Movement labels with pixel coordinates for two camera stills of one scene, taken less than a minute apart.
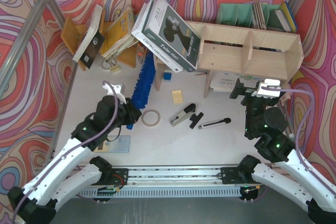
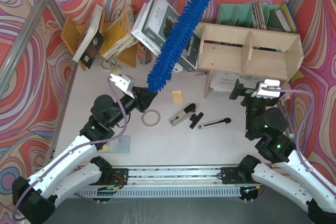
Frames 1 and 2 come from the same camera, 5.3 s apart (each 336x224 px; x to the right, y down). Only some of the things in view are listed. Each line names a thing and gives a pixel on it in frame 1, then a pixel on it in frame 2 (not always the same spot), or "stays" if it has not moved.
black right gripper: [247, 94] stays
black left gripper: [134, 114] -> [140, 99]
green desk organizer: [250, 16] stays
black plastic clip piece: [195, 119] stays
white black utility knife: [214, 123] stays
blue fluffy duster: [143, 91] -> [180, 30]
